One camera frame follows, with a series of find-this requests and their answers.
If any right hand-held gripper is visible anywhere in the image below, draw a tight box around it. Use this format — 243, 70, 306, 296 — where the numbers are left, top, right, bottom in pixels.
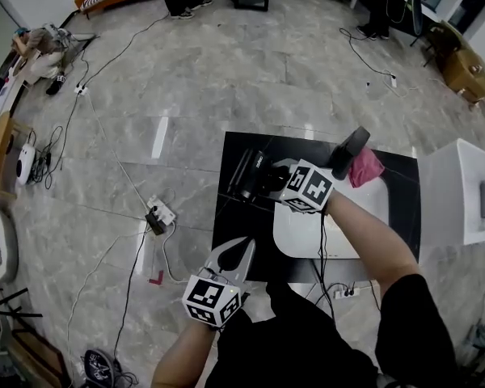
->
271, 157, 335, 215

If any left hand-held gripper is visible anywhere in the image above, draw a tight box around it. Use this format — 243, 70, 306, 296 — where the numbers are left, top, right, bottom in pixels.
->
181, 236, 257, 330

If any black vanity with white sink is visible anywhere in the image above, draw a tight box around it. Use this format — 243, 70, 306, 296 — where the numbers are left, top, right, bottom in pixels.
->
212, 130, 422, 285

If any black hair dryer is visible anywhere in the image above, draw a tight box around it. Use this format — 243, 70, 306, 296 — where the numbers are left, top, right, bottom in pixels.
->
228, 147, 293, 204

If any person's right forearm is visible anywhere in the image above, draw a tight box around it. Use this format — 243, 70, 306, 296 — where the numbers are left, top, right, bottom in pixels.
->
325, 190, 421, 298

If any person's left forearm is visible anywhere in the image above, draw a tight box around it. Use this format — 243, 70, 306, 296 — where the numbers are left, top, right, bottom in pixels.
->
151, 319, 219, 388

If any black faucet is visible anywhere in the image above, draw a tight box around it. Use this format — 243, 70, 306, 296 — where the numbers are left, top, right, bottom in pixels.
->
329, 126, 372, 180

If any pink cloth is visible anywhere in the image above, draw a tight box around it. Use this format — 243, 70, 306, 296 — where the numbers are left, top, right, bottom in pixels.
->
348, 147, 386, 189

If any black power adapter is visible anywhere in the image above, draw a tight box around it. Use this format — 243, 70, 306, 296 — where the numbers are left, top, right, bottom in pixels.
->
144, 212, 167, 236

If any person's black clothing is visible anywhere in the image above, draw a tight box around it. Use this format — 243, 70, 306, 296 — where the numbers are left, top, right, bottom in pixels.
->
205, 272, 458, 388

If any white bathtub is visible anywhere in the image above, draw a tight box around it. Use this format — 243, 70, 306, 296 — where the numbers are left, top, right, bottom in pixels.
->
418, 137, 485, 258

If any dark patterned cushion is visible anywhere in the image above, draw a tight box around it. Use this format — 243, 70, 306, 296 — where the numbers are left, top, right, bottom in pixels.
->
82, 348, 118, 388

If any dark wicker chair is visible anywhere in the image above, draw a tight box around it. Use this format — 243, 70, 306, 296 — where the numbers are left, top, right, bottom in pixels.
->
422, 20, 464, 69

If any cardboard box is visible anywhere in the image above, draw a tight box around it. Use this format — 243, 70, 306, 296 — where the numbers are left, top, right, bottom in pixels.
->
442, 46, 485, 104

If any grey round patterned cushion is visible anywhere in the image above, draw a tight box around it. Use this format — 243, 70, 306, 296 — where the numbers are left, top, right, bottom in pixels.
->
0, 206, 19, 285

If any white rounded appliance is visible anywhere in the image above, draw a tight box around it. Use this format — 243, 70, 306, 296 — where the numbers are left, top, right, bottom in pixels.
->
15, 142, 36, 186

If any white low platform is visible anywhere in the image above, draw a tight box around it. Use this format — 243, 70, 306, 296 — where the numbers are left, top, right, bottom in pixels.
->
0, 65, 29, 137

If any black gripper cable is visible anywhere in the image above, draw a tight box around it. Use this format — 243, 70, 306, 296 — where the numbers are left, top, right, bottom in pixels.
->
317, 212, 336, 318

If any black floor cable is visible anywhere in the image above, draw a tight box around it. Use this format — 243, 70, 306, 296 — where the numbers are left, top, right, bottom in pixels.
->
78, 12, 171, 88
339, 27, 393, 77
112, 228, 150, 363

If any thin white floor cable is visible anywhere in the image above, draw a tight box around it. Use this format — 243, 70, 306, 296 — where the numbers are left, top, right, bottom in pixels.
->
66, 232, 146, 383
86, 95, 153, 205

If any black cable bundle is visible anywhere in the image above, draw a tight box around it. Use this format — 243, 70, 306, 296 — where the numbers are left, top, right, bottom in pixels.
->
30, 125, 65, 189

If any black frame wooden chair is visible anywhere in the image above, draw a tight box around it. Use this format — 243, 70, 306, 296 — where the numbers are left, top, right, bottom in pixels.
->
0, 287, 70, 388

